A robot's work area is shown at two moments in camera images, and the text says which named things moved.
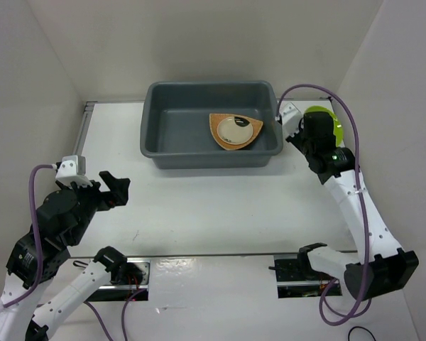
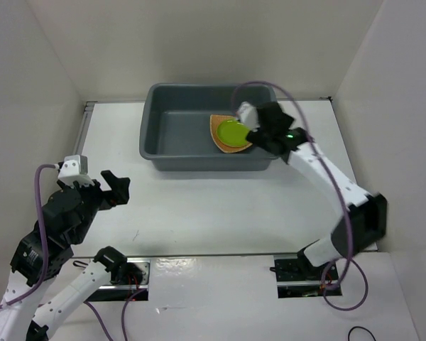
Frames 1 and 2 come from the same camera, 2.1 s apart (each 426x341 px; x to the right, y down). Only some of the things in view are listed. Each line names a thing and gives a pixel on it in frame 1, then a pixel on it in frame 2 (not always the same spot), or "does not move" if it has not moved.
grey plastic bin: x=177 y=131 does not move
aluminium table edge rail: x=88 y=113 does not move
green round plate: x=337 y=128 to x=233 y=133
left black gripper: x=119 y=190 does not move
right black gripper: x=294 y=139 to x=256 y=137
